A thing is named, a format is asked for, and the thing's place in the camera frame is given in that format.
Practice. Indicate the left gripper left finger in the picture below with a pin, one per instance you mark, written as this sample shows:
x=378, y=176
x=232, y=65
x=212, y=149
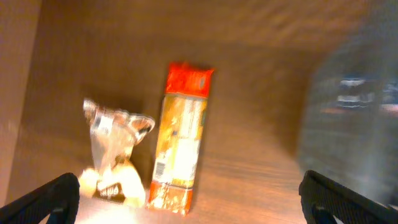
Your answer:
x=57, y=200

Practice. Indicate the grey plastic basket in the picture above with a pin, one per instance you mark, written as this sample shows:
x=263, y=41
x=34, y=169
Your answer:
x=349, y=127

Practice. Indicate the clear bread bag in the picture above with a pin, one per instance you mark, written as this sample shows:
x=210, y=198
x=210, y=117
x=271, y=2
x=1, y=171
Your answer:
x=114, y=134

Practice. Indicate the orange pasta packet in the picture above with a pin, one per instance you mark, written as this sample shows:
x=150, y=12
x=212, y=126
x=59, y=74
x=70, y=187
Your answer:
x=182, y=121

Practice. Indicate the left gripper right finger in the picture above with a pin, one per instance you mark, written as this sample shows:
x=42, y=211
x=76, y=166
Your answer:
x=325, y=201

